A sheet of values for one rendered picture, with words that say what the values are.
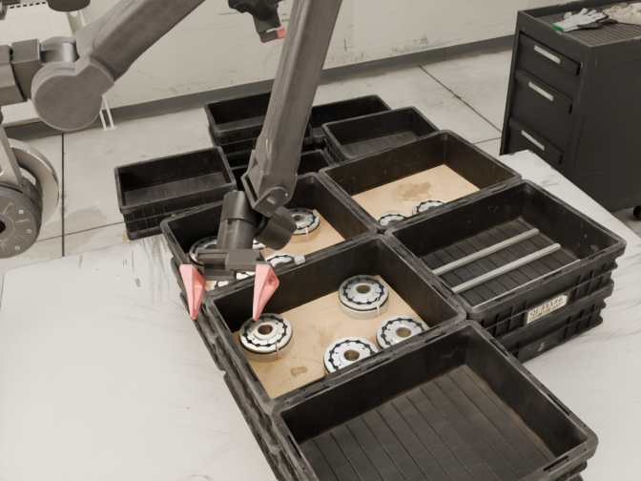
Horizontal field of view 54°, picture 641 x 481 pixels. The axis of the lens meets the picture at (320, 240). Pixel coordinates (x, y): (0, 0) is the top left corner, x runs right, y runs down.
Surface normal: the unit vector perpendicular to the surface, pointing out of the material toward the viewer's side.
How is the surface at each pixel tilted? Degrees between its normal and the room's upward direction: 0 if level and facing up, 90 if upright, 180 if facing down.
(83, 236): 0
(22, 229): 90
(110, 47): 89
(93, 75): 97
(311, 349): 0
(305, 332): 0
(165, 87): 90
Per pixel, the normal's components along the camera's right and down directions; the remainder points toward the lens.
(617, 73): 0.32, 0.56
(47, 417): -0.06, -0.80
